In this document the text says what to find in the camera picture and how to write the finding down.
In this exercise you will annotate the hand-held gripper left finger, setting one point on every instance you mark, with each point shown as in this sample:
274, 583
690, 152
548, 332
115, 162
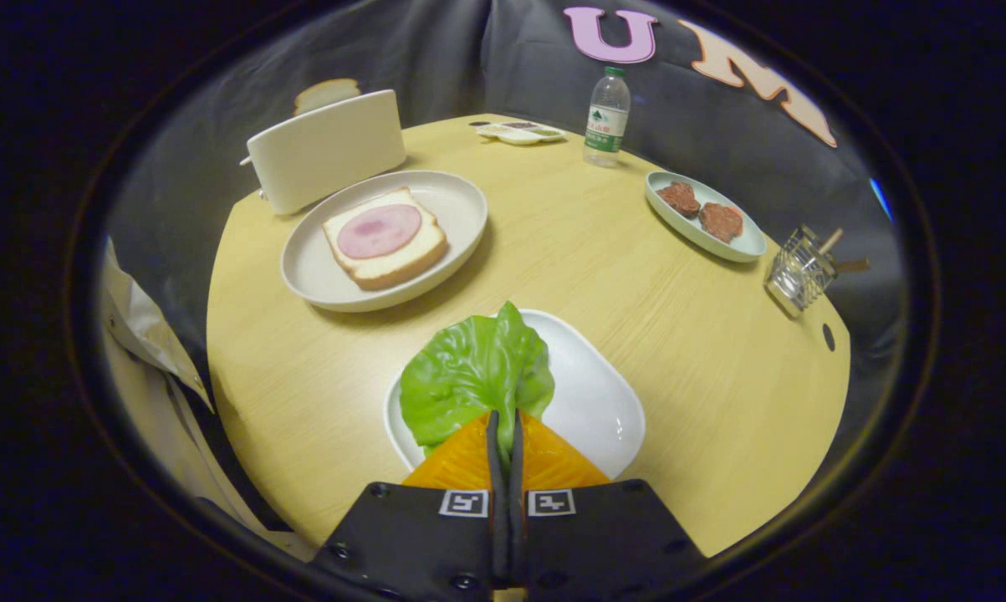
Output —
419, 535

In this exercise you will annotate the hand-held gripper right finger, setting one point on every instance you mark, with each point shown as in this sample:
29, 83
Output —
594, 535

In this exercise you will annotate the green lettuce leaf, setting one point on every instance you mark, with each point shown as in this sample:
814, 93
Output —
469, 376

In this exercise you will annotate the toasted bread slice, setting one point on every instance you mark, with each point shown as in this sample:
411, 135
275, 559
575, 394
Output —
325, 92

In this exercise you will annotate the white square plate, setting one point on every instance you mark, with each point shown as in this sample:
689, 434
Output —
594, 393

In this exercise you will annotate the white bread slice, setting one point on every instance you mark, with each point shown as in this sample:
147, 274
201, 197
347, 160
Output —
402, 259

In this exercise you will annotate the pink ham slice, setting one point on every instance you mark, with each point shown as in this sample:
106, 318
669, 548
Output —
379, 231

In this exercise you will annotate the pale blue plate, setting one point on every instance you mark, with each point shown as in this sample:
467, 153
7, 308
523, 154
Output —
678, 226

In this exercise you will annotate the round white plate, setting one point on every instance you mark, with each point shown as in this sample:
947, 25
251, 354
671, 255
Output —
457, 209

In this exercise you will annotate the brown meat piece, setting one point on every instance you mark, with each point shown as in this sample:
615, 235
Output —
679, 199
721, 222

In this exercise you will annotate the crumpled white sheet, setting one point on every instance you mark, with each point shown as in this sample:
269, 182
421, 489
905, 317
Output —
147, 326

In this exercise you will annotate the wooden stick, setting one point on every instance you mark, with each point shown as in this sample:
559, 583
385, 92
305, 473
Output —
830, 241
852, 267

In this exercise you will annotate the white toaster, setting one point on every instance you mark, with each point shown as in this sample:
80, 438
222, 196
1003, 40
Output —
327, 150

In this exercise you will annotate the white divided bean dish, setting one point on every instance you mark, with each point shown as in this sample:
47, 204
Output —
519, 132

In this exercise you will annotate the clear water bottle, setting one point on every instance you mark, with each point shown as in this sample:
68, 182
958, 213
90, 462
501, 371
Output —
607, 117

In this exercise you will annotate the black backdrop cloth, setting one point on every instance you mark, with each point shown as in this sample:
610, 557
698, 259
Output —
469, 58

